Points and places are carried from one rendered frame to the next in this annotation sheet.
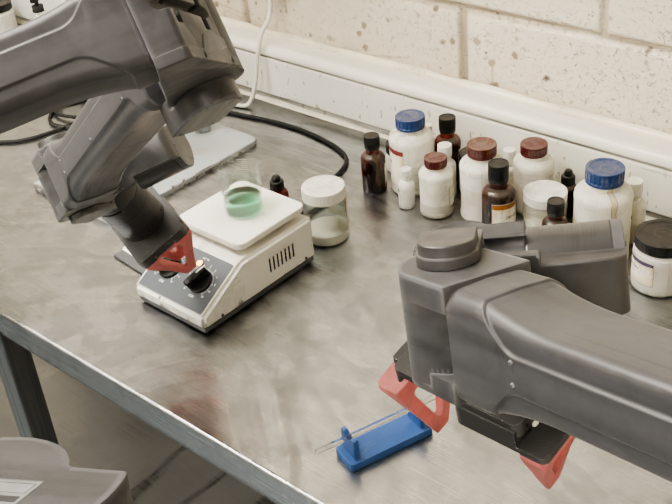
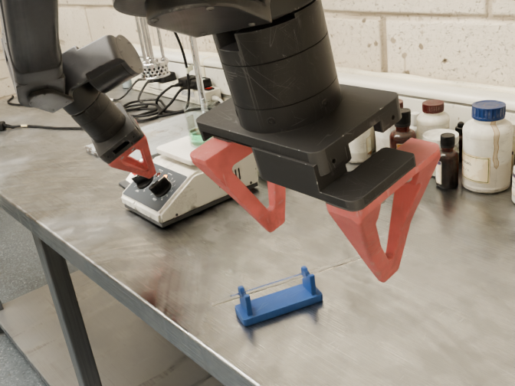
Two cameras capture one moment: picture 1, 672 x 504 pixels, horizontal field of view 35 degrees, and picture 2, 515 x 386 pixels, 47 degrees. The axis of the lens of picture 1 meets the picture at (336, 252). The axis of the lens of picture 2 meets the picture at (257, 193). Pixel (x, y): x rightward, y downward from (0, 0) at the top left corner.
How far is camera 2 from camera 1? 0.46 m
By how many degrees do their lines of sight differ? 12
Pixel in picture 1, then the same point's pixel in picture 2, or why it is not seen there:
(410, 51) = (347, 57)
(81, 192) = (20, 61)
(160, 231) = (119, 133)
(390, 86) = not seen: hidden behind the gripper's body
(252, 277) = (203, 188)
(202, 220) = (172, 148)
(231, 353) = (176, 240)
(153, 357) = (118, 242)
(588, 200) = (473, 130)
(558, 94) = (454, 72)
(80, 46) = not seen: outside the picture
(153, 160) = (101, 60)
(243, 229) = not seen: hidden behind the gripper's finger
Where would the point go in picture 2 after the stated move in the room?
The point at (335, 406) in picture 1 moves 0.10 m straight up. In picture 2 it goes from (245, 278) to (234, 208)
